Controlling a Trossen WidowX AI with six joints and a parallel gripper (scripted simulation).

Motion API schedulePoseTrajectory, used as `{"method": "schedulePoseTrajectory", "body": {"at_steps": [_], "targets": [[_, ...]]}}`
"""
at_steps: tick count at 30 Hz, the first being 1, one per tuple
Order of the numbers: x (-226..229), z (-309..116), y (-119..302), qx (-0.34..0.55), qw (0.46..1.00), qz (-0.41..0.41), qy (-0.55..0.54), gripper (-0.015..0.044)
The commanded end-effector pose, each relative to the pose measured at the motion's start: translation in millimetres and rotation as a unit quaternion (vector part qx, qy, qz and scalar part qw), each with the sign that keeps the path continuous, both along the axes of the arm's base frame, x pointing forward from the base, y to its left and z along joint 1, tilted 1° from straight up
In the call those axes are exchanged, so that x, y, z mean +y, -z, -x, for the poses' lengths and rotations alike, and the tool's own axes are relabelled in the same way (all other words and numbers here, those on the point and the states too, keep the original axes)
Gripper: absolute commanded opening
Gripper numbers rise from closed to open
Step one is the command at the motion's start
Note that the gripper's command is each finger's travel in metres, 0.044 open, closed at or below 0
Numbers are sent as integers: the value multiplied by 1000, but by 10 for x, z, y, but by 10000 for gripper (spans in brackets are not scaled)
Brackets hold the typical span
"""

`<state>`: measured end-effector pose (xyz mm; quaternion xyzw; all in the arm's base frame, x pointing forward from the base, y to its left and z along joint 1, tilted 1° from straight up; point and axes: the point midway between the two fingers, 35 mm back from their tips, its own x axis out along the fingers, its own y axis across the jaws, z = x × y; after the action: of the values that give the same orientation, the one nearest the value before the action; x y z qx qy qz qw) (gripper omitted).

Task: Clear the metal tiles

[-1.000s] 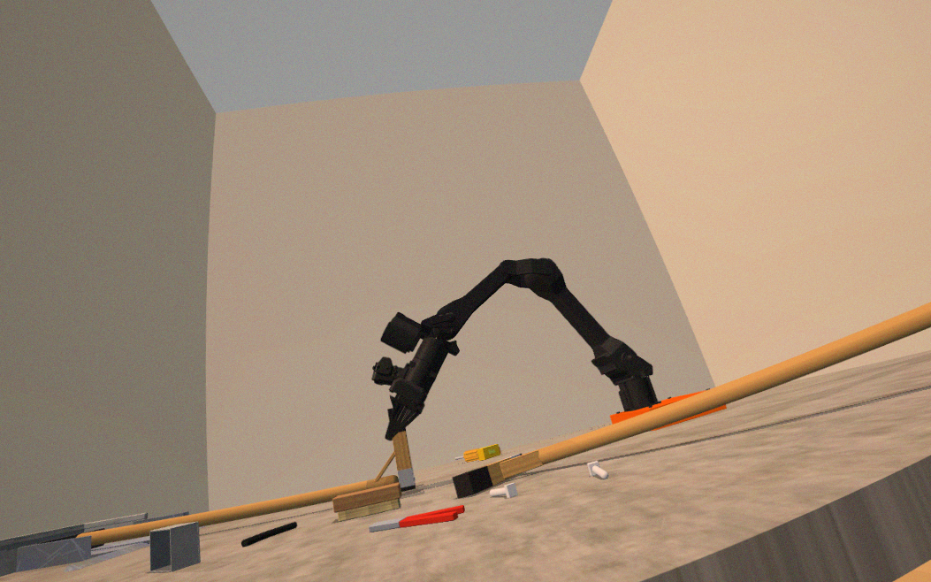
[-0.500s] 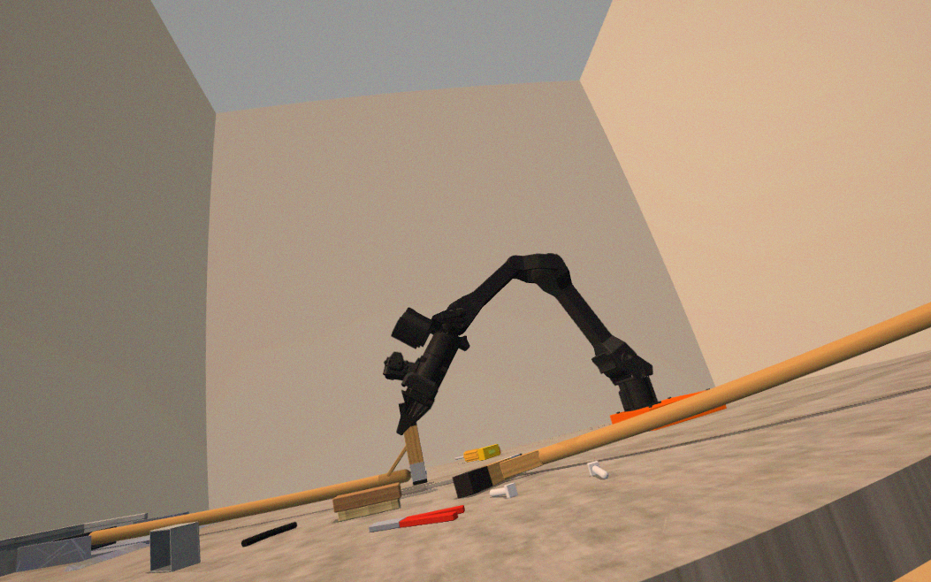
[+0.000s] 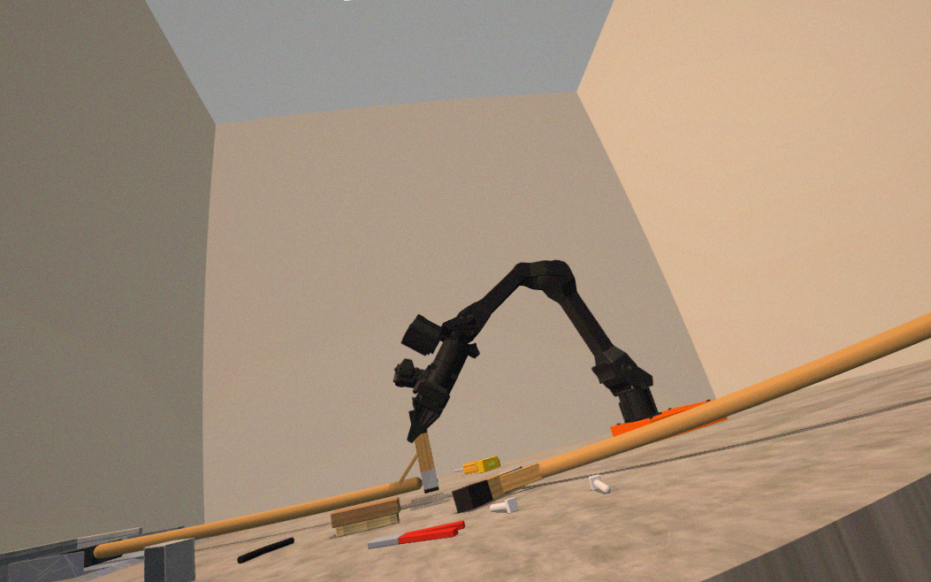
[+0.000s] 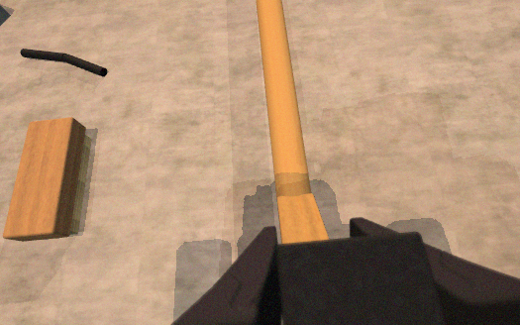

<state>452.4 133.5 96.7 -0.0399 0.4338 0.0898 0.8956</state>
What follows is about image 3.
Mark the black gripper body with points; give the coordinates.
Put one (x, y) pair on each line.
(435, 389)

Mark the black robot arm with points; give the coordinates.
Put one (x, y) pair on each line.
(614, 368)

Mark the orange-handled screwdriver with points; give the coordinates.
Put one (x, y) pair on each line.
(469, 468)

